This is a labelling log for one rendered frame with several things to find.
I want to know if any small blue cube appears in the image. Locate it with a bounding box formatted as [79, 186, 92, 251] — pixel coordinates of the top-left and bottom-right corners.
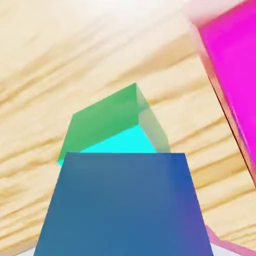
[32, 152, 215, 256]

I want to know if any large magenta box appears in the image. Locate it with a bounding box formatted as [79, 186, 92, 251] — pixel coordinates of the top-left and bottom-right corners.
[182, 0, 256, 189]

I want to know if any small cyan cube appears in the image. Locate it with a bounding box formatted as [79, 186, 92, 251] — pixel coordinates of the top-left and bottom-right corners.
[56, 82, 171, 168]

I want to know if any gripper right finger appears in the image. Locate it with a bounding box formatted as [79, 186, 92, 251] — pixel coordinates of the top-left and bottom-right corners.
[204, 224, 256, 256]

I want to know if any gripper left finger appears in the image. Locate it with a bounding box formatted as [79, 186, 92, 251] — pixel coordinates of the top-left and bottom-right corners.
[19, 247, 37, 256]

